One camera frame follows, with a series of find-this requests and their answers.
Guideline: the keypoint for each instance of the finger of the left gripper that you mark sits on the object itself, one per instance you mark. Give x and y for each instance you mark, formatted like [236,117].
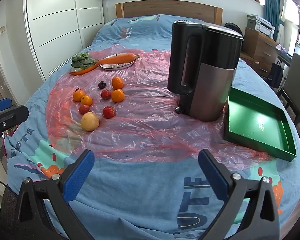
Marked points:
[5,104]
[13,117]

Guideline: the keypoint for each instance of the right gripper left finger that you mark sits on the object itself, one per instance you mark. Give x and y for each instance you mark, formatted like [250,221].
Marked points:
[59,190]

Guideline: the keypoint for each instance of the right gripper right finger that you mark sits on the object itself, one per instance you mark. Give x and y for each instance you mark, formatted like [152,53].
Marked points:
[261,219]

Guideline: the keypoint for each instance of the yellow grapefruit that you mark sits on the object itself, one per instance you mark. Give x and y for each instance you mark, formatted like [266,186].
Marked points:
[90,122]

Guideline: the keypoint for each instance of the orange mandarin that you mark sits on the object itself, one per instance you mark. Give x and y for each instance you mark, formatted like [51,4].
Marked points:
[77,95]
[117,83]

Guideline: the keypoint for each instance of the red apple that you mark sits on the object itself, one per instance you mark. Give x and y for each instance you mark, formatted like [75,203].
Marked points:
[83,109]
[106,94]
[109,112]

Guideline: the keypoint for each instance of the smooth orange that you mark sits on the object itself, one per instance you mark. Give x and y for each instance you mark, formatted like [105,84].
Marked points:
[86,100]

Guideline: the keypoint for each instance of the orange top mandarin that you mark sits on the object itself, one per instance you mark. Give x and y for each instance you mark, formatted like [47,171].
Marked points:
[117,83]

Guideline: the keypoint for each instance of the green metal tray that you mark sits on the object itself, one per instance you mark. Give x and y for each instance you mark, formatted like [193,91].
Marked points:
[259,125]

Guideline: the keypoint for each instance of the orange oval dish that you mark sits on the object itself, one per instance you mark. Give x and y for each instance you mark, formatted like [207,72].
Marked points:
[79,71]

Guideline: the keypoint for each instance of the green bok choy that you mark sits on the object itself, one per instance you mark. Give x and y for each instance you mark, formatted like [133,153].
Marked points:
[82,61]

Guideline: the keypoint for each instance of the pink plastic sheet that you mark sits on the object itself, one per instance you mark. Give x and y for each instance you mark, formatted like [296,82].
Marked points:
[146,127]

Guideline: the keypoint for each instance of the white wardrobe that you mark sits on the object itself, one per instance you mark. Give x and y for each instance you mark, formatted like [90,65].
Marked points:
[59,29]

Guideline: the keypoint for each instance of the grey office chair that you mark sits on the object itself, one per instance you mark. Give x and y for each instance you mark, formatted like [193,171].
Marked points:
[291,88]

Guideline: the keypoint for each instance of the dark tote bag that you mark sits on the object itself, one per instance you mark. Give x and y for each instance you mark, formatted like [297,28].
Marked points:
[276,74]

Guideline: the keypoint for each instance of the white patterned plate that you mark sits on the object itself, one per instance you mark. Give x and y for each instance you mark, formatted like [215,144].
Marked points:
[115,66]

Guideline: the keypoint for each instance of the black steel electric kettle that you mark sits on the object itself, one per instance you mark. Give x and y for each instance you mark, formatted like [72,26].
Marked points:
[203,62]

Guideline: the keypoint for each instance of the large orange carrot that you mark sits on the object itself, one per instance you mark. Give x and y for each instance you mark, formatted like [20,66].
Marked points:
[119,59]

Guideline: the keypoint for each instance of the wooden drawer cabinet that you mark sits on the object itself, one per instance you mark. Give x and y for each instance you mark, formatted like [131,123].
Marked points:
[259,52]

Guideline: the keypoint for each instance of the black backpack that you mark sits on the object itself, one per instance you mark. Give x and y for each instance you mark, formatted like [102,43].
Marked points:
[233,27]

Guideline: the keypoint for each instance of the white printer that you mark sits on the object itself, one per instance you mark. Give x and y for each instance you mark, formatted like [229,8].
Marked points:
[260,24]

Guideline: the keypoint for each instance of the wooden headboard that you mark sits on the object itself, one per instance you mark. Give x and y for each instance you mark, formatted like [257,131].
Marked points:
[195,10]

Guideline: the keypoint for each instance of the teal curtain right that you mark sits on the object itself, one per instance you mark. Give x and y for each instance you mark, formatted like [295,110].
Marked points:
[274,12]

